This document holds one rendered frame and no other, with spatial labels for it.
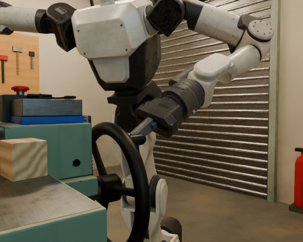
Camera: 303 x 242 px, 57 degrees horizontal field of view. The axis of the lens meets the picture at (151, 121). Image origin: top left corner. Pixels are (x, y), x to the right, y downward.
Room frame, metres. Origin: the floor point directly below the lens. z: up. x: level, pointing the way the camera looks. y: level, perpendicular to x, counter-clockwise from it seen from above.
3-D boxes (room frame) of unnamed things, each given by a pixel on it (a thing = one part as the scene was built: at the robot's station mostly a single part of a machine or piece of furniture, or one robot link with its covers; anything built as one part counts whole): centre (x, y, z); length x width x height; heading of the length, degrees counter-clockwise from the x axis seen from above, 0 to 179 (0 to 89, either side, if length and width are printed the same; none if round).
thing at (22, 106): (0.50, 0.20, 0.99); 0.13 x 0.11 x 0.06; 37
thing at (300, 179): (2.64, -1.44, 0.30); 0.19 x 0.18 x 0.60; 134
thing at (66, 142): (0.49, 0.20, 0.91); 0.15 x 0.14 x 0.09; 37
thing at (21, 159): (0.35, 0.16, 0.92); 0.05 x 0.04 x 0.04; 45
